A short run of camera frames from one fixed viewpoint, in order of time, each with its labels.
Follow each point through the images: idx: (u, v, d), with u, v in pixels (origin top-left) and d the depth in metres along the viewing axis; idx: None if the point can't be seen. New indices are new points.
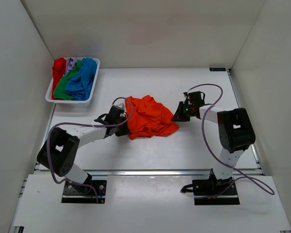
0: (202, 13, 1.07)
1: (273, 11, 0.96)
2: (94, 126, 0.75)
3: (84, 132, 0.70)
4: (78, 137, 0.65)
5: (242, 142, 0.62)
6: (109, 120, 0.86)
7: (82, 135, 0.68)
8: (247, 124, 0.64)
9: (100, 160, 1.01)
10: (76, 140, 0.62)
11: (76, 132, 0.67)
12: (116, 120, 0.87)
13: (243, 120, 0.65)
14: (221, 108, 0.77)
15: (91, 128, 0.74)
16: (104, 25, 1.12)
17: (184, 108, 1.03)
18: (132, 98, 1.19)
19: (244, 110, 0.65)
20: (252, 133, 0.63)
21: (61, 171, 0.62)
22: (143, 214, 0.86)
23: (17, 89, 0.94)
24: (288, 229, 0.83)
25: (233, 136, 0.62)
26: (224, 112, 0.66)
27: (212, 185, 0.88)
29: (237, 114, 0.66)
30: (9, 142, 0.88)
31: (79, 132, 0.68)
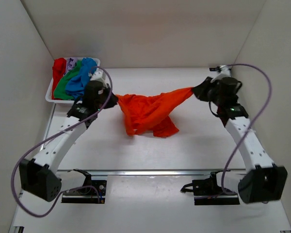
0: (202, 13, 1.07)
1: (273, 11, 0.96)
2: (66, 131, 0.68)
3: (56, 148, 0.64)
4: (48, 164, 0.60)
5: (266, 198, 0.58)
6: (87, 103, 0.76)
7: (54, 156, 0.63)
8: (278, 187, 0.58)
9: (100, 159, 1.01)
10: (48, 171, 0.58)
11: (47, 155, 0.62)
12: (94, 101, 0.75)
13: (276, 183, 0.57)
14: (256, 145, 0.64)
15: (65, 135, 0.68)
16: (104, 25, 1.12)
17: (208, 89, 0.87)
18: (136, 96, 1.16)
19: (283, 170, 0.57)
20: (278, 194, 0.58)
21: (50, 197, 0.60)
22: (143, 214, 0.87)
23: (17, 89, 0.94)
24: (288, 229, 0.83)
25: (256, 193, 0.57)
26: (260, 169, 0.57)
27: (212, 184, 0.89)
29: (273, 170, 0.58)
30: (9, 142, 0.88)
31: (50, 154, 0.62)
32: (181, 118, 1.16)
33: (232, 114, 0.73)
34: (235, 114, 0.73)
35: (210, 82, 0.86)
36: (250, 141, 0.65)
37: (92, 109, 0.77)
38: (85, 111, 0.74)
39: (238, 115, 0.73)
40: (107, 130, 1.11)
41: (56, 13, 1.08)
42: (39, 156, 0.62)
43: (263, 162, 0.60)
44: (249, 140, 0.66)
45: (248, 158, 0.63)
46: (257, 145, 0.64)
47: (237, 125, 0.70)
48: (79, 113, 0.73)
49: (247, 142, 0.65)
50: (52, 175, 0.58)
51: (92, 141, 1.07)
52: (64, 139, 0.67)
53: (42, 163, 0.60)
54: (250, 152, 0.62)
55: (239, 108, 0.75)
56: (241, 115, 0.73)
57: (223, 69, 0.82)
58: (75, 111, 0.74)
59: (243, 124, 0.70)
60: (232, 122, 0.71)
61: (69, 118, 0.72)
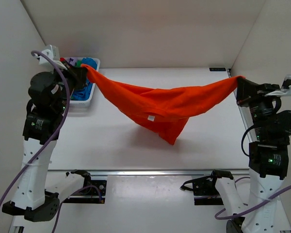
0: (202, 13, 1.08)
1: (273, 11, 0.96)
2: (31, 165, 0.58)
3: (30, 187, 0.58)
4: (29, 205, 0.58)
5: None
6: (43, 110, 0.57)
7: (32, 195, 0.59)
8: None
9: (100, 160, 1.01)
10: (33, 215, 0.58)
11: (24, 197, 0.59)
12: (51, 105, 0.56)
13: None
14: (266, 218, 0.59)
15: (34, 167, 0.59)
16: (103, 25, 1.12)
17: (255, 104, 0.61)
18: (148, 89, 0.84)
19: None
20: None
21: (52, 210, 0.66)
22: (143, 214, 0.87)
23: (17, 89, 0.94)
24: (287, 229, 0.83)
25: None
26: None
27: (212, 185, 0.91)
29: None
30: (10, 142, 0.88)
31: (26, 195, 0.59)
32: None
33: (265, 167, 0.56)
34: (270, 167, 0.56)
35: (263, 96, 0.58)
36: (264, 211, 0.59)
37: (53, 115, 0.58)
38: (42, 123, 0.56)
39: (270, 171, 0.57)
40: (107, 131, 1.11)
41: (56, 13, 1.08)
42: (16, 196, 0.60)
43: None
44: (265, 208, 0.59)
45: (250, 223, 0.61)
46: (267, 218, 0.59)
47: (262, 185, 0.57)
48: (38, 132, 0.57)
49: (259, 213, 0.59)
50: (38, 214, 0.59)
51: (93, 142, 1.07)
52: (33, 174, 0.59)
53: (23, 207, 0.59)
54: (255, 224, 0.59)
55: (280, 158, 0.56)
56: (274, 172, 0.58)
57: None
58: (30, 127, 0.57)
59: (270, 186, 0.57)
60: (260, 179, 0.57)
61: (28, 141, 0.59)
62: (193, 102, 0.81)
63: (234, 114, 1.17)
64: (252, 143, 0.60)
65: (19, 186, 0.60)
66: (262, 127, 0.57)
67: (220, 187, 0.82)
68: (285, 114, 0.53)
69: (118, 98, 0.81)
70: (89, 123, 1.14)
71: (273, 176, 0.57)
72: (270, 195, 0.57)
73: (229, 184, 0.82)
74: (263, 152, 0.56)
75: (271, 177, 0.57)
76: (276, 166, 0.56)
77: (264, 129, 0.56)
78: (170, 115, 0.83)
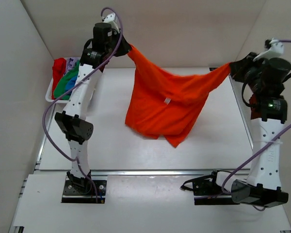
0: (203, 13, 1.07)
1: (273, 11, 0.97)
2: (84, 82, 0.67)
3: (81, 100, 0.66)
4: (78, 112, 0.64)
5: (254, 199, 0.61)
6: (98, 46, 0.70)
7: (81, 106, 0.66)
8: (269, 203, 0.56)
9: (101, 160, 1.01)
10: (79, 120, 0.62)
11: (74, 107, 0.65)
12: (105, 43, 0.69)
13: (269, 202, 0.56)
14: (270, 159, 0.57)
15: (84, 85, 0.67)
16: None
17: (247, 69, 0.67)
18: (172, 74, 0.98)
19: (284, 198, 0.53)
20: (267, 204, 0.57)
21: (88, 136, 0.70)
22: (143, 214, 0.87)
23: (17, 89, 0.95)
24: (287, 229, 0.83)
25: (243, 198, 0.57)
26: (258, 191, 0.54)
27: (212, 185, 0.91)
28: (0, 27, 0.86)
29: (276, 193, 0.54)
30: (9, 142, 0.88)
31: (77, 106, 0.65)
32: None
33: (266, 112, 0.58)
34: (270, 112, 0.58)
35: (251, 59, 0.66)
36: (269, 154, 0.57)
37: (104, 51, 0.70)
38: (95, 54, 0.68)
39: (271, 114, 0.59)
40: (107, 131, 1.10)
41: (56, 13, 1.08)
42: (68, 106, 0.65)
43: (267, 182, 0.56)
44: (269, 153, 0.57)
45: (255, 170, 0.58)
46: (271, 160, 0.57)
47: (264, 127, 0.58)
48: (90, 60, 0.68)
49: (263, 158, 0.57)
50: (84, 122, 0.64)
51: (93, 142, 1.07)
52: (84, 89, 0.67)
53: (73, 114, 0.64)
54: (260, 168, 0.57)
55: (279, 103, 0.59)
56: (274, 116, 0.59)
57: (272, 45, 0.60)
58: (84, 58, 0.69)
59: (272, 130, 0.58)
60: (260, 123, 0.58)
61: (83, 65, 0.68)
62: (197, 85, 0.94)
63: (234, 114, 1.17)
64: (251, 99, 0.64)
65: (70, 98, 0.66)
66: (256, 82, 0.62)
67: (222, 179, 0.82)
68: (273, 58, 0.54)
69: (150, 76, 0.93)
70: (89, 123, 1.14)
71: (273, 120, 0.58)
72: (273, 137, 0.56)
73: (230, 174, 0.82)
74: (262, 99, 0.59)
75: (273, 121, 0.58)
76: (276, 110, 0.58)
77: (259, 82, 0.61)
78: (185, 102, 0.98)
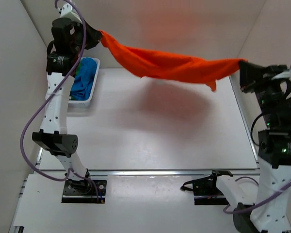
0: (202, 13, 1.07)
1: (273, 10, 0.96)
2: (56, 93, 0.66)
3: (57, 113, 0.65)
4: (57, 127, 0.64)
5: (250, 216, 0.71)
6: (62, 49, 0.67)
7: (59, 120, 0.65)
8: None
9: (101, 160, 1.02)
10: (60, 136, 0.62)
11: (53, 122, 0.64)
12: (70, 44, 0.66)
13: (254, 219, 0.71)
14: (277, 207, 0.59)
15: (57, 97, 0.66)
16: (104, 25, 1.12)
17: (264, 89, 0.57)
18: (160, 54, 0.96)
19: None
20: None
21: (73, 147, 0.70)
22: (143, 214, 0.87)
23: (17, 89, 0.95)
24: (287, 229, 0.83)
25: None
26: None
27: (213, 185, 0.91)
28: None
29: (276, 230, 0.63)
30: (9, 142, 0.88)
31: (55, 120, 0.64)
32: (181, 118, 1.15)
33: (278, 156, 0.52)
34: (283, 158, 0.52)
35: (270, 79, 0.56)
36: (276, 200, 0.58)
37: (70, 53, 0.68)
38: (63, 59, 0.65)
39: (285, 159, 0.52)
40: (106, 132, 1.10)
41: (56, 13, 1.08)
42: (44, 123, 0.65)
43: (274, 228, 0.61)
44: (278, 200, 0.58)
45: (262, 216, 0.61)
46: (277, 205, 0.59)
47: (274, 176, 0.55)
48: (58, 65, 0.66)
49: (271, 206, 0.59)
50: (65, 136, 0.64)
51: (92, 142, 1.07)
52: (59, 101, 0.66)
53: (52, 131, 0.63)
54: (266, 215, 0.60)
55: None
56: (287, 161, 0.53)
57: None
58: (52, 62, 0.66)
59: (282, 177, 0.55)
60: (272, 171, 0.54)
61: (50, 75, 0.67)
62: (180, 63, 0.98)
63: (234, 114, 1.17)
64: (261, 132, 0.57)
65: (45, 114, 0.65)
66: (271, 112, 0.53)
67: (222, 183, 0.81)
68: None
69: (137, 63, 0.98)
70: (88, 124, 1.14)
71: (284, 166, 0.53)
72: (282, 187, 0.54)
73: (230, 179, 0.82)
74: (272, 141, 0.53)
75: (284, 167, 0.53)
76: (290, 155, 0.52)
77: (273, 115, 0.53)
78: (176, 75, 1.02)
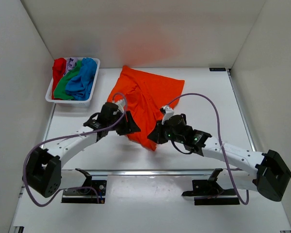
0: (203, 14, 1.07)
1: (273, 11, 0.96)
2: (81, 136, 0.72)
3: (69, 146, 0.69)
4: (59, 155, 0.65)
5: (276, 174, 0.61)
6: (102, 120, 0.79)
7: (65, 151, 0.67)
8: (283, 167, 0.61)
9: (101, 161, 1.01)
10: (52, 164, 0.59)
11: (59, 149, 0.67)
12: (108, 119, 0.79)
13: (277, 162, 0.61)
14: (235, 150, 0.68)
15: (77, 138, 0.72)
16: (103, 25, 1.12)
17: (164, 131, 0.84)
18: (134, 78, 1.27)
19: (274, 153, 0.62)
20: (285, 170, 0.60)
21: (48, 192, 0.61)
22: (143, 214, 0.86)
23: (16, 90, 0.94)
24: (288, 229, 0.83)
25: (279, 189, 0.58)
26: (262, 166, 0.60)
27: (211, 184, 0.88)
28: None
29: (268, 158, 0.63)
30: (9, 142, 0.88)
31: (63, 149, 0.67)
32: None
33: (199, 144, 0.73)
34: (202, 141, 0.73)
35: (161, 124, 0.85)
36: (232, 151, 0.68)
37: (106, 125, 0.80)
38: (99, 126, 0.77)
39: (202, 140, 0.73)
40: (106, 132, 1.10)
41: (55, 13, 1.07)
42: (54, 149, 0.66)
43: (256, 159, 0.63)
44: (230, 151, 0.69)
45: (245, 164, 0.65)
46: (235, 150, 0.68)
47: (209, 147, 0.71)
48: (94, 125, 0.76)
49: (231, 154, 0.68)
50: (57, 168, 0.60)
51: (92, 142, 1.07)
52: (77, 141, 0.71)
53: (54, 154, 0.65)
54: (242, 160, 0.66)
55: (199, 133, 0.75)
56: (205, 139, 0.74)
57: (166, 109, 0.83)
58: (89, 123, 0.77)
59: (214, 143, 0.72)
60: (205, 149, 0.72)
61: (84, 126, 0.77)
62: (152, 87, 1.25)
63: (234, 114, 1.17)
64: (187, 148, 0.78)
65: (59, 142, 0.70)
66: (175, 138, 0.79)
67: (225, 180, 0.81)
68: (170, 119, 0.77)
69: (123, 88, 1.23)
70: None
71: (205, 140, 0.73)
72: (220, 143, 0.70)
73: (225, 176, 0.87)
74: (191, 144, 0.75)
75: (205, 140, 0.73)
76: (201, 137, 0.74)
77: (178, 137, 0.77)
78: (151, 89, 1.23)
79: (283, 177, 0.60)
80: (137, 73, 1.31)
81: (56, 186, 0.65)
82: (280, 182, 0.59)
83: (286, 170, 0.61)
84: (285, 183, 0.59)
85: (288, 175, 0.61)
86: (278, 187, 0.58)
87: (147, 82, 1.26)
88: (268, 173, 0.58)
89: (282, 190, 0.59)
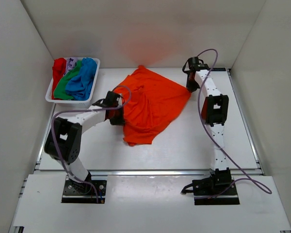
0: (203, 13, 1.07)
1: (273, 11, 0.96)
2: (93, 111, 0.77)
3: (85, 118, 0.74)
4: (80, 123, 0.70)
5: (218, 111, 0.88)
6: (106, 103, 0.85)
7: (83, 121, 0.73)
8: (224, 109, 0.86)
9: (99, 156, 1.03)
10: (75, 130, 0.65)
11: (78, 119, 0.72)
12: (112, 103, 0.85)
13: (224, 104, 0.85)
14: (212, 83, 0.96)
15: (91, 113, 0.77)
16: (103, 25, 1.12)
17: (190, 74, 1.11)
18: (143, 78, 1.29)
19: (227, 98, 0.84)
20: (224, 114, 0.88)
21: (71, 158, 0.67)
22: (143, 214, 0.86)
23: (17, 90, 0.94)
24: (287, 229, 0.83)
25: (209, 116, 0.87)
26: (211, 98, 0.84)
27: (212, 179, 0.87)
28: None
29: (221, 99, 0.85)
30: (8, 143, 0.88)
31: (81, 119, 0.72)
32: (181, 119, 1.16)
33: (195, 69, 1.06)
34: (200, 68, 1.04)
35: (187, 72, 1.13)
36: (208, 82, 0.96)
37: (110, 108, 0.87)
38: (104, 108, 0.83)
39: (202, 68, 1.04)
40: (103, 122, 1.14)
41: (55, 13, 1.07)
42: (72, 119, 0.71)
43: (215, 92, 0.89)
44: (207, 82, 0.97)
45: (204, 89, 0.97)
46: (211, 83, 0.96)
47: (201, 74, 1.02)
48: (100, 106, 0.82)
49: (206, 84, 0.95)
50: (79, 132, 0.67)
51: (89, 142, 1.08)
52: (92, 114, 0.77)
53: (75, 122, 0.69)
54: (207, 89, 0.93)
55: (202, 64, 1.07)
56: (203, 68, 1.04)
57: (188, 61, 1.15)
58: (97, 104, 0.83)
59: (205, 73, 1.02)
60: (197, 73, 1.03)
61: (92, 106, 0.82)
62: (159, 89, 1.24)
63: (234, 114, 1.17)
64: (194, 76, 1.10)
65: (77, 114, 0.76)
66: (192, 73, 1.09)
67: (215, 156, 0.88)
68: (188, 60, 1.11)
69: (129, 84, 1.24)
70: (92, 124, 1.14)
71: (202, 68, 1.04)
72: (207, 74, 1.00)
73: (218, 159, 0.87)
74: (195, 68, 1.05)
75: (202, 70, 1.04)
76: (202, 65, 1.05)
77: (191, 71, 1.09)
78: (156, 91, 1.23)
79: (219, 115, 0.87)
80: (150, 74, 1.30)
81: (76, 153, 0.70)
82: (213, 114, 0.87)
83: (225, 113, 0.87)
84: (218, 118, 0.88)
85: (224, 118, 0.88)
86: (211, 114, 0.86)
87: (155, 84, 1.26)
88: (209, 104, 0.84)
89: (212, 119, 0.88)
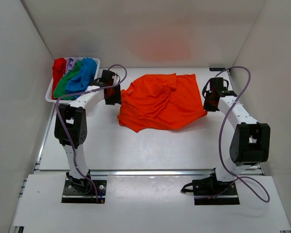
0: (203, 13, 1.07)
1: (273, 10, 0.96)
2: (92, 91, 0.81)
3: (86, 100, 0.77)
4: (83, 107, 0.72)
5: (254, 146, 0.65)
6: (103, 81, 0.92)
7: (86, 104, 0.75)
8: (263, 144, 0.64)
9: (100, 152, 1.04)
10: (80, 112, 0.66)
11: (80, 103, 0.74)
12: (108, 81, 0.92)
13: (263, 136, 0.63)
14: (243, 110, 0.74)
15: (90, 94, 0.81)
16: (103, 25, 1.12)
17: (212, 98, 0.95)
18: (181, 86, 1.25)
19: (267, 128, 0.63)
20: (264, 152, 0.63)
21: (81, 140, 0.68)
22: (143, 214, 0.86)
23: (17, 90, 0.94)
24: (288, 229, 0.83)
25: (244, 151, 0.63)
26: (245, 125, 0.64)
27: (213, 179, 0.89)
28: None
29: (258, 129, 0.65)
30: (8, 143, 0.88)
31: (82, 103, 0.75)
32: None
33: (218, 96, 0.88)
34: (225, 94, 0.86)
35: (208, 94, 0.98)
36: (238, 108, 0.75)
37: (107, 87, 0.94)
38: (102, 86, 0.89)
39: (227, 95, 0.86)
40: (103, 119, 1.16)
41: (55, 13, 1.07)
42: (74, 104, 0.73)
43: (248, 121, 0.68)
44: (236, 108, 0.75)
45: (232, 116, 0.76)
46: (244, 110, 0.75)
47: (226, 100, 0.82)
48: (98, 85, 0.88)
49: (235, 110, 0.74)
50: (84, 114, 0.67)
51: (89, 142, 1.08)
52: (91, 95, 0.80)
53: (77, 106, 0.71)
54: (237, 116, 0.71)
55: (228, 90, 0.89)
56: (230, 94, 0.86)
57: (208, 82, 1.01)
58: (94, 84, 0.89)
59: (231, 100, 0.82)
60: (222, 100, 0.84)
61: (90, 87, 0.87)
62: (185, 98, 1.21)
63: None
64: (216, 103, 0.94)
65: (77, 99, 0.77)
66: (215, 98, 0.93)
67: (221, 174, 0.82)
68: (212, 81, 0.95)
69: (163, 79, 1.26)
70: (93, 122, 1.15)
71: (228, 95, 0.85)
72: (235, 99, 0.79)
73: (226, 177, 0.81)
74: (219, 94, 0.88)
75: (228, 96, 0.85)
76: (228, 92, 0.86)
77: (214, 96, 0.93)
78: (178, 98, 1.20)
79: (257, 153, 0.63)
80: (193, 85, 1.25)
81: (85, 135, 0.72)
82: (249, 150, 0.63)
83: (265, 149, 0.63)
84: (256, 157, 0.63)
85: (263, 157, 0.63)
86: (245, 149, 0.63)
87: (185, 93, 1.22)
88: (243, 134, 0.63)
89: (248, 158, 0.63)
